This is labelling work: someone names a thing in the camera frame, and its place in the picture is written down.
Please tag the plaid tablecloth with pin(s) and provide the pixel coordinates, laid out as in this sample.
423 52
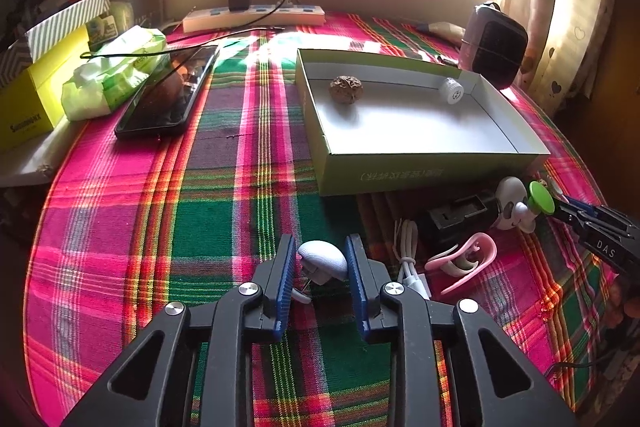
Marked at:
200 207

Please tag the black rectangular device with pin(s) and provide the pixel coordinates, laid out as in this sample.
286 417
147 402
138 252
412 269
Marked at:
452 217

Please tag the brown walnut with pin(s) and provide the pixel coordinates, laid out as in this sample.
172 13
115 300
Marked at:
345 90

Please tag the small white ribbed cap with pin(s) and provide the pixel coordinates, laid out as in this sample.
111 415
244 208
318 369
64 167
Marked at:
452 91

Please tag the white power strip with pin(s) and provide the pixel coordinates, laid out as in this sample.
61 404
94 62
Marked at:
260 18

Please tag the green wet wipes pack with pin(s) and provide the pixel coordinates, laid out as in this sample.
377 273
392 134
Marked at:
115 74

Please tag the green round suction hook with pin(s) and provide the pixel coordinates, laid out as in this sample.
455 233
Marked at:
542 198

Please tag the white flat board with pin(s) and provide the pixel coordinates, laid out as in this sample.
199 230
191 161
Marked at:
45 157

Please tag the beige plastic object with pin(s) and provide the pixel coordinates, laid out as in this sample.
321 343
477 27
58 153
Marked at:
445 31

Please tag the yellow cardboard box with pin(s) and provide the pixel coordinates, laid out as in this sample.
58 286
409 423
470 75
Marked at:
35 104

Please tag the green cardboard box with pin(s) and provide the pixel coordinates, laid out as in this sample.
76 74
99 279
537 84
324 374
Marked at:
415 122

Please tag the black smartphone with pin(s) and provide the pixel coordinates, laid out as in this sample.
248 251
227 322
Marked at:
160 99

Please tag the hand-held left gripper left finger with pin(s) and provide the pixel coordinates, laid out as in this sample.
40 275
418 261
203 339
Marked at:
285 283

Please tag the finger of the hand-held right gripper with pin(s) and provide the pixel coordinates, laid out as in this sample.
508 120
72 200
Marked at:
582 227
592 210

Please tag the small grey heater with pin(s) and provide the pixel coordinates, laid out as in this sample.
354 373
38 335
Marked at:
492 44

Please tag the white striped box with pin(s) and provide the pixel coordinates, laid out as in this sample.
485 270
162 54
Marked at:
65 24

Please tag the white plug adapter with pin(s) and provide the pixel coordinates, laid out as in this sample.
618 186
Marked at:
325 261

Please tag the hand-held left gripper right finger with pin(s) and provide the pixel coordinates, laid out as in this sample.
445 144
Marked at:
356 287

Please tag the heart print curtain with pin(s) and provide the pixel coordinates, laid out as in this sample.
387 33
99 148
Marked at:
575 22

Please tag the white panda suction hook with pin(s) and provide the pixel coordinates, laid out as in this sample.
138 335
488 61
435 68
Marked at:
511 204

